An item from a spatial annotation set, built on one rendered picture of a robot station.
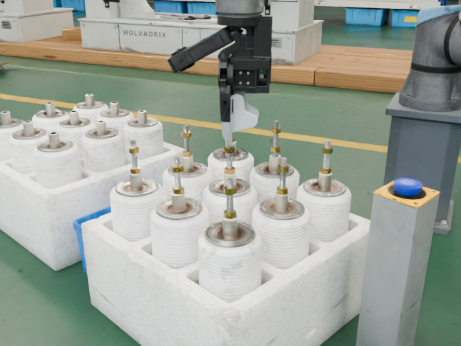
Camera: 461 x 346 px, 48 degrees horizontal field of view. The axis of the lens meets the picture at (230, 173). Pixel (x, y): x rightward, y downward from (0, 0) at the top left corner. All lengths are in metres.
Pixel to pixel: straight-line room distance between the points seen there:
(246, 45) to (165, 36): 2.40
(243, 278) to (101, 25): 2.85
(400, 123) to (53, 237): 0.83
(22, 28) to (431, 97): 3.14
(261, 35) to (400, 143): 0.60
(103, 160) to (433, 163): 0.77
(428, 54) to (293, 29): 1.70
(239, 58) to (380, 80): 1.96
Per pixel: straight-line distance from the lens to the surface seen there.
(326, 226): 0.92
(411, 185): 0.78
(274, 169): 0.99
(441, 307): 1.12
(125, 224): 0.92
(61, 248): 1.18
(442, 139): 1.30
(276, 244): 0.83
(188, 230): 0.82
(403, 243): 0.79
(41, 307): 1.10
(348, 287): 0.97
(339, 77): 2.77
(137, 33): 3.32
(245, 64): 0.82
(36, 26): 4.05
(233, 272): 0.75
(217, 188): 0.92
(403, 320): 0.87
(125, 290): 0.93
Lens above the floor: 0.63
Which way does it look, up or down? 23 degrees down
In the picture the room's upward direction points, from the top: straight up
